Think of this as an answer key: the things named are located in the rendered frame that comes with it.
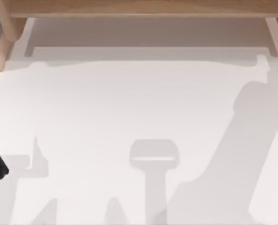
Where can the wooden cupboard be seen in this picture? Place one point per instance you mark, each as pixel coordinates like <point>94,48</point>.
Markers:
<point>3,39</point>

